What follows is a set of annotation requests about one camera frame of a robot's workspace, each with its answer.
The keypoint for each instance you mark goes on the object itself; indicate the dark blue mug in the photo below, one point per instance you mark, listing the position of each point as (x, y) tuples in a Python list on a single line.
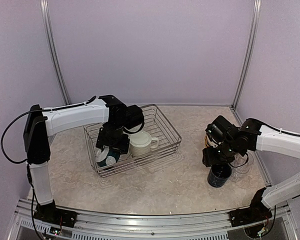
[(218, 175)]

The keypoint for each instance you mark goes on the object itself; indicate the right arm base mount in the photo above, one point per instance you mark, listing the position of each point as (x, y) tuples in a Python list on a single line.
[(245, 216)]

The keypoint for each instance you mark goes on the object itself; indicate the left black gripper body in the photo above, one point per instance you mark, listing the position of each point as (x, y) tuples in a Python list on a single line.
[(114, 139)]

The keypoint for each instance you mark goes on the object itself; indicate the yellow dotted plate front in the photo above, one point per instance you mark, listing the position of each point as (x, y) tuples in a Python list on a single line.
[(207, 142)]

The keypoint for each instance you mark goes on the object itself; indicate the aluminium front rail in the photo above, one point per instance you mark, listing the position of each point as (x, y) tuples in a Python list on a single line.
[(91, 225)]

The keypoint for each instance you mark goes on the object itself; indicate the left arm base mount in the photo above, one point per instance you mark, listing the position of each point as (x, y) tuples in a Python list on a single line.
[(60, 217)]

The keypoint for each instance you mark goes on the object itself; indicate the blue white bowl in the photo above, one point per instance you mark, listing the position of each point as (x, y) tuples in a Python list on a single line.
[(110, 158)]

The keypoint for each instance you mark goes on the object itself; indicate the aluminium frame post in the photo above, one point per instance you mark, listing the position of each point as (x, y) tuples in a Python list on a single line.
[(248, 53), (44, 6)]

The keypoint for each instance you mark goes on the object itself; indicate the metal wire dish rack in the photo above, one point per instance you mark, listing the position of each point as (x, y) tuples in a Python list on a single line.
[(155, 123)]

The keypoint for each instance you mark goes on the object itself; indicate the white ribbed mug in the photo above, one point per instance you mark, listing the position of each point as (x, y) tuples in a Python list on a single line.
[(142, 143)]

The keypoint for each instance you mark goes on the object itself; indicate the left aluminium frame post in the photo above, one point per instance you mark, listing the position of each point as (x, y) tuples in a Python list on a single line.
[(44, 6)]

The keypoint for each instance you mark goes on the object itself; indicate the right aluminium frame post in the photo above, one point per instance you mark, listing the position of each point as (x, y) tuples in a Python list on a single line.
[(248, 53)]

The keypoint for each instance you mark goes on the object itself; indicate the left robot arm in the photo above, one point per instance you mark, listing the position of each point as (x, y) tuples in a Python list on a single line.
[(117, 121)]

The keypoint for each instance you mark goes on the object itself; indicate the clear drinking glass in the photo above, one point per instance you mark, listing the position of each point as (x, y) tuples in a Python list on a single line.
[(238, 172), (243, 163)]

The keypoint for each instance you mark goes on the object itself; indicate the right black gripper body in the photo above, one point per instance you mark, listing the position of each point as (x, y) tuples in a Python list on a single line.
[(225, 155)]

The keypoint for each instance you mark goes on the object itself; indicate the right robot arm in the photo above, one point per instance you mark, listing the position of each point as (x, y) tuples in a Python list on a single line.
[(254, 135)]

